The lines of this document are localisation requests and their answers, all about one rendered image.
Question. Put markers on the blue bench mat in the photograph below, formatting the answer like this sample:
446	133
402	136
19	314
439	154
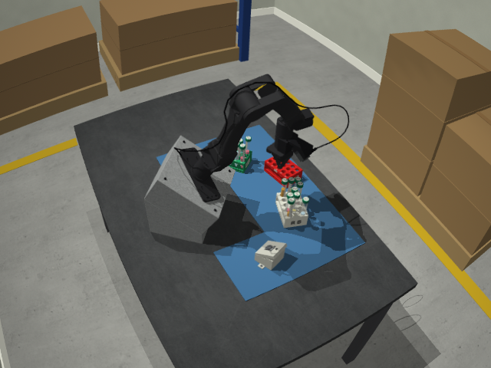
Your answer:
326	236

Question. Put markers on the red rack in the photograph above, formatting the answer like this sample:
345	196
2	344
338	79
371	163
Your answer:
278	174

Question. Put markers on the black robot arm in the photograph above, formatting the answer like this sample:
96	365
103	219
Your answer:
245	108

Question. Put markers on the white test tube rack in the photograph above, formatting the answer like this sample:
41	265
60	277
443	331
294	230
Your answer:
293	221

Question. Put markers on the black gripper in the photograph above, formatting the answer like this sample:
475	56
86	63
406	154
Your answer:
279	157

